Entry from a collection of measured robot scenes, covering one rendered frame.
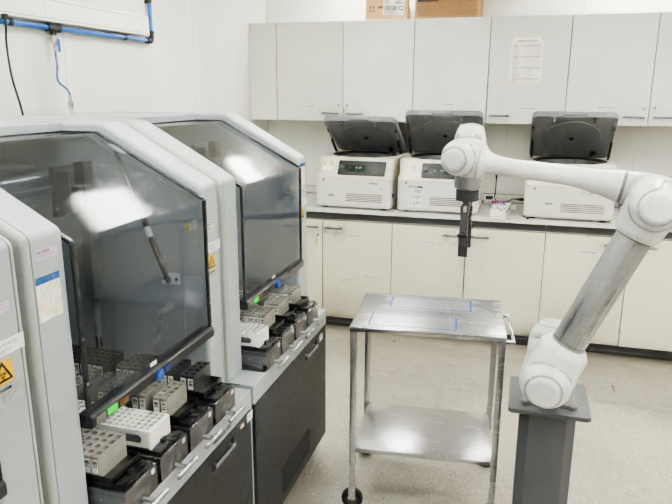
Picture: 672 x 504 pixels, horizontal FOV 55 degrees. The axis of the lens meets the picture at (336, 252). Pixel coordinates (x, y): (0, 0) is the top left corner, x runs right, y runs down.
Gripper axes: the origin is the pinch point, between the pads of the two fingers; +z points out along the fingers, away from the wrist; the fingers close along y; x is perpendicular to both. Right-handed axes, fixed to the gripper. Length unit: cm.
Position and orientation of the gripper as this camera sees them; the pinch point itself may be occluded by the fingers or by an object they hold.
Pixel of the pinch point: (464, 248)
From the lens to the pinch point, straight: 221.3
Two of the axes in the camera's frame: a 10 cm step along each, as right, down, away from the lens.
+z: 0.0, 9.7, 2.4
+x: -9.6, -0.7, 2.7
